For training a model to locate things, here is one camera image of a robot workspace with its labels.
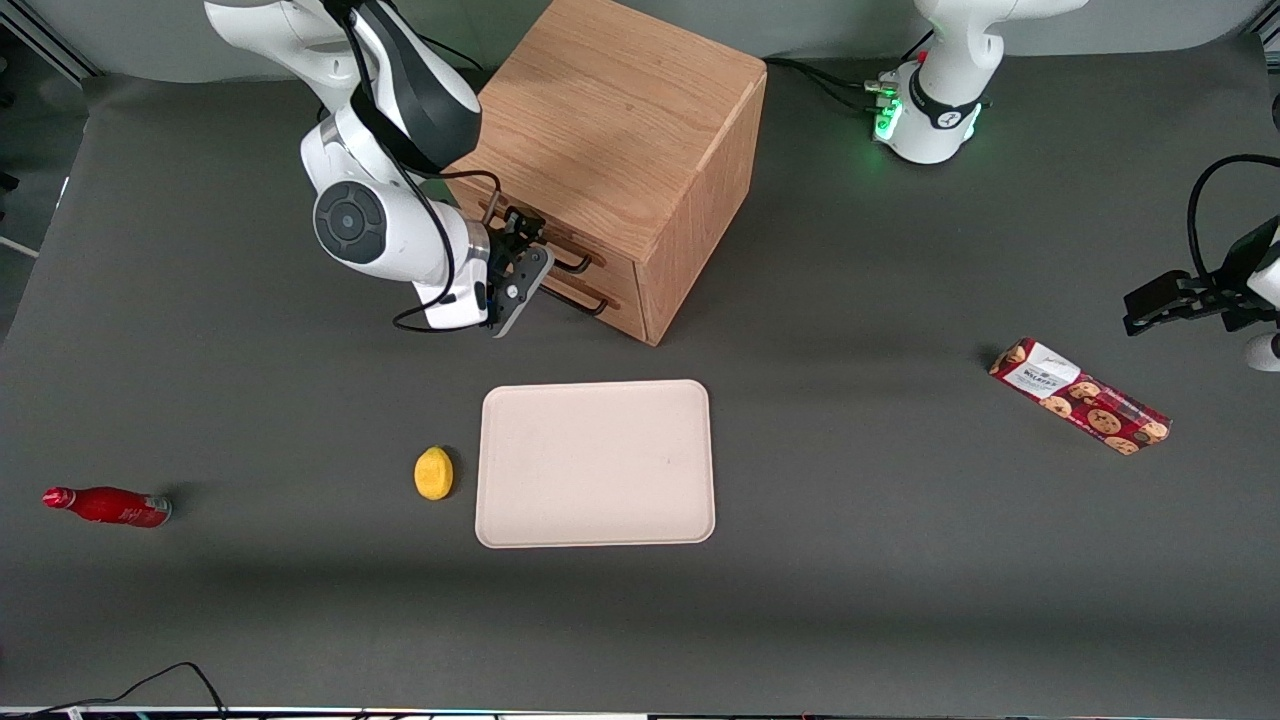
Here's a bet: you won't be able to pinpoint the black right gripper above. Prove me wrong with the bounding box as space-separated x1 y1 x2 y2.
484 206 550 328

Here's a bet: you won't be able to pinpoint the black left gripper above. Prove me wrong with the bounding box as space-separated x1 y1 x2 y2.
1122 218 1280 337

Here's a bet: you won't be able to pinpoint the black metal drawer handle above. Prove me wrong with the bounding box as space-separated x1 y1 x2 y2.
543 275 610 318
482 203 608 275

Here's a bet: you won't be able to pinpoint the wooden drawer front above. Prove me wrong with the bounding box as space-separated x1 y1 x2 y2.
540 268 651 343
447 176 647 307

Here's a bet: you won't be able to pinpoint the wooden drawer cabinet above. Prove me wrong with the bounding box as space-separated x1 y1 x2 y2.
440 0 769 348

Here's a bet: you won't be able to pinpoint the red cookie box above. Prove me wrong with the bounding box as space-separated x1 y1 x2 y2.
988 337 1173 457

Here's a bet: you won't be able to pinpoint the beige rectangular tray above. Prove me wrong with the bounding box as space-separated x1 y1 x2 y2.
474 379 717 550

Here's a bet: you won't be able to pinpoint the yellow lemon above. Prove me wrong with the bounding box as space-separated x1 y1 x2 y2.
414 446 455 502

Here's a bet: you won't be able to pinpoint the red bottle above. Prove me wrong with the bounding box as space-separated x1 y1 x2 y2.
42 486 173 529

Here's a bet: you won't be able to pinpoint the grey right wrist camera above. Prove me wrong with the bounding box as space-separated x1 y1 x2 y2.
492 247 556 340

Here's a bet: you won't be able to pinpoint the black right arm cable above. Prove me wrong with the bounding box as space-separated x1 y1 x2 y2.
322 0 503 334

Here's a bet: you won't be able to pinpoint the black cable loop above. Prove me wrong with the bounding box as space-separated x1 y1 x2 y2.
1186 154 1280 283

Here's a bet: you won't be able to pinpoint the black arm base cables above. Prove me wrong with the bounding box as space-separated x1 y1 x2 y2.
764 30 936 113
420 35 487 73

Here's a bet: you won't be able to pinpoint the aluminium frame profile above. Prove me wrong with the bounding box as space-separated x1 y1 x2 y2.
0 18 103 83

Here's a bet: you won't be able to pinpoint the black table-edge cable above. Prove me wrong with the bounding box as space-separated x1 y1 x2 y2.
28 661 229 717

